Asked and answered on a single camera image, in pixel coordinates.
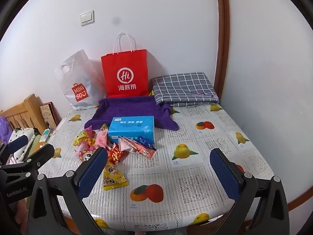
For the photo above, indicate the yellow foil packet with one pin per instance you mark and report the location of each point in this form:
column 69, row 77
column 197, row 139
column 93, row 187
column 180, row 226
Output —
column 151, row 93

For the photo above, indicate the purple towel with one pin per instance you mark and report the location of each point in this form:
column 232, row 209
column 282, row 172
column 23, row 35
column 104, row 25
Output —
column 127, row 107

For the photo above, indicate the green cloth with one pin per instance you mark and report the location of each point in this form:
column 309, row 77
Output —
column 35, row 143

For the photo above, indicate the long white red snack packet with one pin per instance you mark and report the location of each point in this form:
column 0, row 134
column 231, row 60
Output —
column 128, row 144

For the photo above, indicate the orange red stick packet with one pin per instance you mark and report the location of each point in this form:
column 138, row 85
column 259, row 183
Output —
column 146, row 153

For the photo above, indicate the small blue snack packet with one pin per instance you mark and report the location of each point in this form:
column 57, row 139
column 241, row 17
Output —
column 144, row 140

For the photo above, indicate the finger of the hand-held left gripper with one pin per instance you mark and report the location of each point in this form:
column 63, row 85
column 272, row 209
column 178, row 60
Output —
column 17, row 142
column 41, row 154

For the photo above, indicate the white plastic bag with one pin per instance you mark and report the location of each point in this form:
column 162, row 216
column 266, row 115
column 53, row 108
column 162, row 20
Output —
column 78, row 78

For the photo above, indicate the green white tube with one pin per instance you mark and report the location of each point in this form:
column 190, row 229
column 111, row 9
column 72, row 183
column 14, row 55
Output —
column 45, row 135

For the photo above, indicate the pink peach snack packet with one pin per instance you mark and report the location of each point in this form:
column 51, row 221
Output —
column 101, row 138

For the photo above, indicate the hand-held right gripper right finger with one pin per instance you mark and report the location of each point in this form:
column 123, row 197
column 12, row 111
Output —
column 225, row 173

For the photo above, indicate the white dotted cloth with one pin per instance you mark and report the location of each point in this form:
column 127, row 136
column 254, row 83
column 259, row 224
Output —
column 29, row 132

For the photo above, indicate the fruit print tablecloth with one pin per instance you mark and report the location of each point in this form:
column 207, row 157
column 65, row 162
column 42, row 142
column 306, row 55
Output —
column 195, row 151

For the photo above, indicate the purple object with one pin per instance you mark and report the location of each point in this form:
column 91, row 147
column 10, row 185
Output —
column 3, row 127

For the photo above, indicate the white light switch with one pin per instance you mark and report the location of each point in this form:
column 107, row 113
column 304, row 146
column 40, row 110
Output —
column 86, row 18

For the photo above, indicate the light wooden furniture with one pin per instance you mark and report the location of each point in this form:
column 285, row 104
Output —
column 24, row 112

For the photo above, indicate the grey checked folded cloth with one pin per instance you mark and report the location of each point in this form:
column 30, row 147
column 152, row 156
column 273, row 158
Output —
column 183, row 85

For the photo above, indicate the yellow triangular snack packet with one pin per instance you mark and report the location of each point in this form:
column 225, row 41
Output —
column 113, row 176

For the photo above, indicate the blue tissue pack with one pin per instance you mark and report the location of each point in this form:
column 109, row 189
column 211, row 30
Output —
column 129, row 126

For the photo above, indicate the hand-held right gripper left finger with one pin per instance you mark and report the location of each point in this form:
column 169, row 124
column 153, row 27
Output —
column 94, row 171

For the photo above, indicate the brown patterned box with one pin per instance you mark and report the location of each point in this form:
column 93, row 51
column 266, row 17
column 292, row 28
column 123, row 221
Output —
column 50, row 115

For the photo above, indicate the magenta snack packet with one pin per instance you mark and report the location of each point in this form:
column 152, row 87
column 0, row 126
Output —
column 88, row 129

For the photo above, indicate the green yellow snack packet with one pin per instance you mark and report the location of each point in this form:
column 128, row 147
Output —
column 104, row 127

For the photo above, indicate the red paper bag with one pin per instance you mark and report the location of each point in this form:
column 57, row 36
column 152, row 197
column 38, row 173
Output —
column 124, row 63

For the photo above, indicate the brown wooden door frame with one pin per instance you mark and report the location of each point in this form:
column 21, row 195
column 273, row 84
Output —
column 222, row 41

